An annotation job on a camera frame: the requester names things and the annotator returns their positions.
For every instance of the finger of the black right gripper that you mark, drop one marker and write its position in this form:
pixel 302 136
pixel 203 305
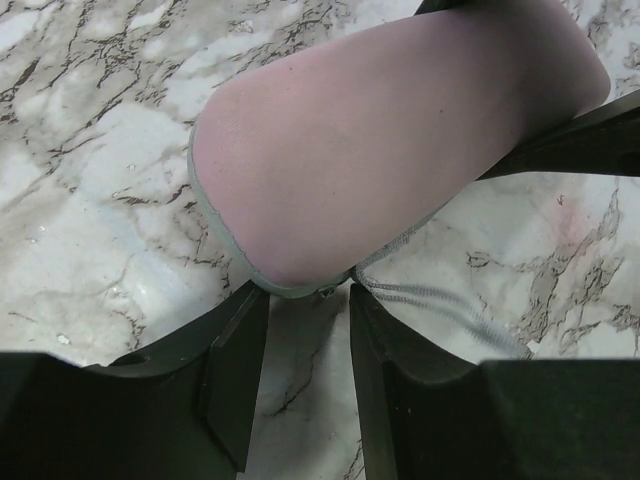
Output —
pixel 604 141

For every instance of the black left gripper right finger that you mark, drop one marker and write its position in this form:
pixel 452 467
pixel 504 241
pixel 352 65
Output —
pixel 427 414

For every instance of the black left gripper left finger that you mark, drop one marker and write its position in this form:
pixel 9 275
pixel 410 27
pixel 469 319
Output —
pixel 180 408

